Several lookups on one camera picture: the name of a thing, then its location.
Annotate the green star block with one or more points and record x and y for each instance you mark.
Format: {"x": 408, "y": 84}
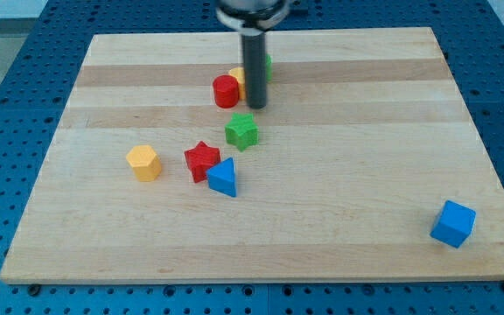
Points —
{"x": 241, "y": 131}

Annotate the blue triangle block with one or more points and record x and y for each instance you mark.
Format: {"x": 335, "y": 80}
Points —
{"x": 222, "y": 179}

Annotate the red star block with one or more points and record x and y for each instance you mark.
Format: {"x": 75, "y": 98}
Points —
{"x": 200, "y": 159}

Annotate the red cylinder block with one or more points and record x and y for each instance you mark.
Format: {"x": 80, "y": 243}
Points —
{"x": 225, "y": 91}

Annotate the yellow block behind rod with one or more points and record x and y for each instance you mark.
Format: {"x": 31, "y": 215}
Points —
{"x": 239, "y": 75}

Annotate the green block behind rod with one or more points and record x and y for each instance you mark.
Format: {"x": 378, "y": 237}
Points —
{"x": 268, "y": 67}

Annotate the yellow hexagon block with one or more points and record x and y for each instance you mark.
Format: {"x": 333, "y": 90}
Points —
{"x": 144, "y": 162}

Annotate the wooden board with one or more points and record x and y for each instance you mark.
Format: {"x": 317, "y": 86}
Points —
{"x": 364, "y": 138}

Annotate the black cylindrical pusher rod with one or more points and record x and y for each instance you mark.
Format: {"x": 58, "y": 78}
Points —
{"x": 253, "y": 50}

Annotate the blue cube block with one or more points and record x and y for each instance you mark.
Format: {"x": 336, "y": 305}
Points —
{"x": 454, "y": 224}

